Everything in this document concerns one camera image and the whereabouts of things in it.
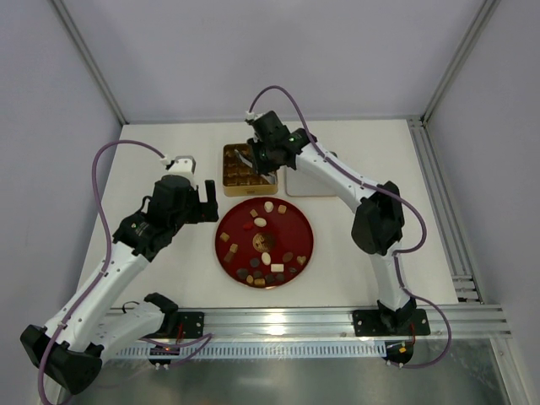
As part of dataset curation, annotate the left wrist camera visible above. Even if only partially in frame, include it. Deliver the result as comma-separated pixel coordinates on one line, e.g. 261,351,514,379
165,155,197,176

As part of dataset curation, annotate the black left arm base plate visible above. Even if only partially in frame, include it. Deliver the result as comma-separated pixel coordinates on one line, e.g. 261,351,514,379
167,311,205,340

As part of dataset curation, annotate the white oval chocolate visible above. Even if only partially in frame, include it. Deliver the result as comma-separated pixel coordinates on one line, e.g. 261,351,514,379
262,252,272,265
254,218,267,227

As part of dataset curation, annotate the tan block chocolate left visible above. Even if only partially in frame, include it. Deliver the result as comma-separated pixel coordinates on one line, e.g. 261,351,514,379
224,251,235,263

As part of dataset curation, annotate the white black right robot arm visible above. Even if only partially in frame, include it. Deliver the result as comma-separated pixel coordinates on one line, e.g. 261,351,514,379
245,111,417,334

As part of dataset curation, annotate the gold chocolate tin box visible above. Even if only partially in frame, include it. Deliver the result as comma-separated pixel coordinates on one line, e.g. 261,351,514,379
222,143,278,197

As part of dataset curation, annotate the white bar chocolate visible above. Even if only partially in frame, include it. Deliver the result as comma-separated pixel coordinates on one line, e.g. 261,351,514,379
271,263,284,273

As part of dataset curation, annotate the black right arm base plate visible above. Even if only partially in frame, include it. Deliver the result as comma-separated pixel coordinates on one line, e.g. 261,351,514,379
352,309,431,338

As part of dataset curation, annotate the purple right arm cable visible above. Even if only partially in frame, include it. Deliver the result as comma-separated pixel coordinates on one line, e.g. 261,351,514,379
244,85,453,371

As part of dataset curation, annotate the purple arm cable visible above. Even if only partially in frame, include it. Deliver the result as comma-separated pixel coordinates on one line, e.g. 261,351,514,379
37,141,212,402
244,85,453,371

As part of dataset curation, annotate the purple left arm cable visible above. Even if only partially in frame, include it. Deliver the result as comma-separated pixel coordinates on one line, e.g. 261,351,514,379
37,141,212,402

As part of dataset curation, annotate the white slotted cable duct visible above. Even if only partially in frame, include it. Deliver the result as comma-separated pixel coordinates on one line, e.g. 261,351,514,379
115,339,386,360

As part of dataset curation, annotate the white oval chocolate centre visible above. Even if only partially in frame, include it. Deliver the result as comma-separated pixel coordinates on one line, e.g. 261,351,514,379
262,252,272,265

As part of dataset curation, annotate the round red tray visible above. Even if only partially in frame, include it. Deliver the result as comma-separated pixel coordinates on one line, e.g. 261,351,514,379
214,197,315,289

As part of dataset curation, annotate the aluminium mounting rail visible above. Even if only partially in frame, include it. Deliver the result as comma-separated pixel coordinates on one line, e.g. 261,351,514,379
200,304,511,338

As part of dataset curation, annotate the brown oval chocolate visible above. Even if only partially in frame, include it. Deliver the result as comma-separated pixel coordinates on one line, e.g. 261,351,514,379
283,252,294,262

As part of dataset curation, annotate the dark round chocolate bottom left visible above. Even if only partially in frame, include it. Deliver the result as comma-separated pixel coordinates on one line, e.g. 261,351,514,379
236,268,248,278

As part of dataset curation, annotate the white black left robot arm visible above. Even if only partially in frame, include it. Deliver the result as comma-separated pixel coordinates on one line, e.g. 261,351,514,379
20,175,219,395

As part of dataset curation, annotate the silver tin lid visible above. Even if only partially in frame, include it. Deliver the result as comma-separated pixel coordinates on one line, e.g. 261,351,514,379
284,167,336,197

